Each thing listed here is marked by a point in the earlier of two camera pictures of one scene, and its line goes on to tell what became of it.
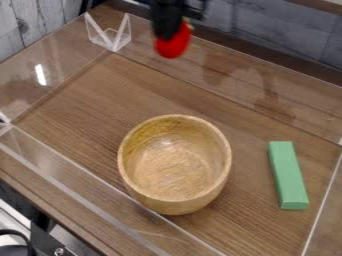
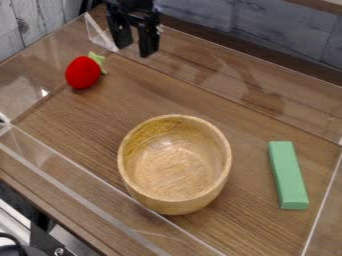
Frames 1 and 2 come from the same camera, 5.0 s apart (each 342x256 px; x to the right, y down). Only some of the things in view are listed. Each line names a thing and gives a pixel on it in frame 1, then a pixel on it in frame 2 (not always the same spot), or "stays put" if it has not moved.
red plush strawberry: [173, 48] -> [85, 69]
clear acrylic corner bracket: [110, 38] stays put
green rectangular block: [288, 175] stays put
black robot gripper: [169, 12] -> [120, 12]
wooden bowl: [174, 158] stays put
